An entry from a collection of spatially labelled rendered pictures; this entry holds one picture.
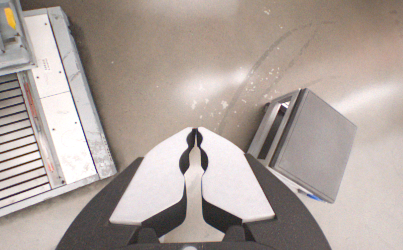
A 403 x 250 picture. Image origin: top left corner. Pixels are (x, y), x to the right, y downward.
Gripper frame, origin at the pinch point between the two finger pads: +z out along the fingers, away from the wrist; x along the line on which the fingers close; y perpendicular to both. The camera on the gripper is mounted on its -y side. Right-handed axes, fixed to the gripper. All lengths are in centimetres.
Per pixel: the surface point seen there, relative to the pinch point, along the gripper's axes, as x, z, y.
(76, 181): -53, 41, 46
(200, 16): 2, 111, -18
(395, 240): 144, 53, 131
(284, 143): 34, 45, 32
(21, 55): -70, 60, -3
